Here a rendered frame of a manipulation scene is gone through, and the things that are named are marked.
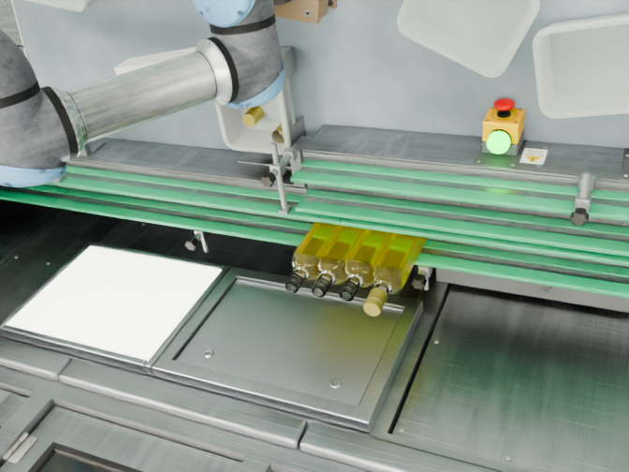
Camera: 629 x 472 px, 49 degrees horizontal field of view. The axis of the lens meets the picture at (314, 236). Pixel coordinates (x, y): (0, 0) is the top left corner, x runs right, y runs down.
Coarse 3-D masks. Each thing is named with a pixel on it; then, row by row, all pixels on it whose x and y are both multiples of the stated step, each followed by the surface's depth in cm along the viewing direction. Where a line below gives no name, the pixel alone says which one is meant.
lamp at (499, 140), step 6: (492, 132) 134; (498, 132) 133; (504, 132) 133; (492, 138) 133; (498, 138) 132; (504, 138) 132; (510, 138) 134; (492, 144) 133; (498, 144) 133; (504, 144) 133; (492, 150) 134; (498, 150) 134; (504, 150) 133
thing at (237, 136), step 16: (224, 112) 158; (240, 112) 164; (272, 112) 160; (224, 128) 160; (240, 128) 165; (256, 128) 165; (272, 128) 163; (240, 144) 161; (256, 144) 160; (288, 144) 155
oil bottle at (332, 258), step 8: (336, 232) 145; (344, 232) 144; (352, 232) 144; (360, 232) 144; (336, 240) 143; (344, 240) 142; (352, 240) 142; (328, 248) 141; (336, 248) 140; (344, 248) 140; (352, 248) 140; (320, 256) 139; (328, 256) 138; (336, 256) 138; (344, 256) 138; (320, 264) 138; (328, 264) 137; (336, 264) 136; (320, 272) 138; (336, 272) 137; (336, 280) 138; (344, 280) 139
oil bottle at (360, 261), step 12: (360, 240) 141; (372, 240) 140; (384, 240) 140; (360, 252) 138; (372, 252) 137; (348, 264) 135; (360, 264) 135; (372, 264) 135; (360, 276) 134; (372, 276) 136
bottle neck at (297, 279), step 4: (296, 268) 140; (300, 268) 139; (296, 272) 138; (300, 272) 138; (304, 272) 139; (292, 276) 137; (296, 276) 137; (300, 276) 137; (304, 276) 138; (288, 280) 137; (292, 280) 136; (296, 280) 136; (300, 280) 137; (304, 280) 139; (288, 284) 137; (292, 284) 136; (296, 284) 136; (300, 284) 137; (288, 288) 137; (292, 288) 138; (296, 288) 136; (292, 292) 137; (296, 292) 137
